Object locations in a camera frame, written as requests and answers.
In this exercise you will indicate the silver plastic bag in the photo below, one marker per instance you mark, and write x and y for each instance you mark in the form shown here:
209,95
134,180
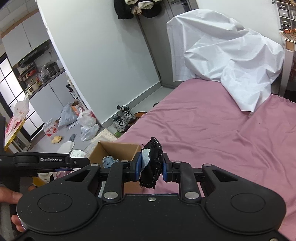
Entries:
89,132

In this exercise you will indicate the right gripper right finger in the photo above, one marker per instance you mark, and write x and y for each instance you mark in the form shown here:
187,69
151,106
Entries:
186,176

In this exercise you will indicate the pink bed sheet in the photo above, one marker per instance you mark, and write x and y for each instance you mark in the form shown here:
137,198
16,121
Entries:
199,122

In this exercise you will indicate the white insole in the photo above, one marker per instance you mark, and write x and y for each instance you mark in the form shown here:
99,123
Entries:
66,147

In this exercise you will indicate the black hanging clothes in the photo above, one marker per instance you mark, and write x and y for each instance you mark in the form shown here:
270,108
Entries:
129,9

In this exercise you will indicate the blue grey knitted cloth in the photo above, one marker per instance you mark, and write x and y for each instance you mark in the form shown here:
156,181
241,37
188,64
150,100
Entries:
108,161

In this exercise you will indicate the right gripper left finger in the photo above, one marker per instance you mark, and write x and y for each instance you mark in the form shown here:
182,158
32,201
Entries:
117,175

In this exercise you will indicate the cardboard box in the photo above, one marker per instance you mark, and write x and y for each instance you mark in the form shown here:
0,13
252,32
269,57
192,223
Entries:
121,151

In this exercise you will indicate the black lace fabric pouch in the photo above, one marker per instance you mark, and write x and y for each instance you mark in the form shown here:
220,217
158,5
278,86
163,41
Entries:
152,164

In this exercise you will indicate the grey door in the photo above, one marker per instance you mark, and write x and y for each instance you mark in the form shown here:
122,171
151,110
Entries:
155,34

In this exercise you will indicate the grey mailer bag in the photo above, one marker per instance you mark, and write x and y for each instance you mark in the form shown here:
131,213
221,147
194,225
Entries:
68,116

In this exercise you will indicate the white draped sheet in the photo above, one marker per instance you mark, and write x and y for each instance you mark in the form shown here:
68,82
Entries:
214,47

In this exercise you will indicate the person's left hand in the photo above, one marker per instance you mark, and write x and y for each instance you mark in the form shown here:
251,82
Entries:
12,197

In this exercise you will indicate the white soft packet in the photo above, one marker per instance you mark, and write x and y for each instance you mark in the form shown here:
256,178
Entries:
78,154

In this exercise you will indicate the grey drawer organizer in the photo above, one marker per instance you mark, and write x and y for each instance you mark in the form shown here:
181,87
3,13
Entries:
286,12

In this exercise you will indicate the grey sneakers pair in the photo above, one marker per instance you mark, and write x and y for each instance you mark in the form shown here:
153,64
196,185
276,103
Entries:
121,121

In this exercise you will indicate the spray bottle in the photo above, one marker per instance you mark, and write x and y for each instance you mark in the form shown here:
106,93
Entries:
72,92

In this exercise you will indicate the red white bottle pack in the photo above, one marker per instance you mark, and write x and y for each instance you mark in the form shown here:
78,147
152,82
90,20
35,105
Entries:
50,127

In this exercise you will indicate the white plastic bag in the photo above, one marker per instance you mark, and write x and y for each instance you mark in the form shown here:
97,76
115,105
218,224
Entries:
86,118

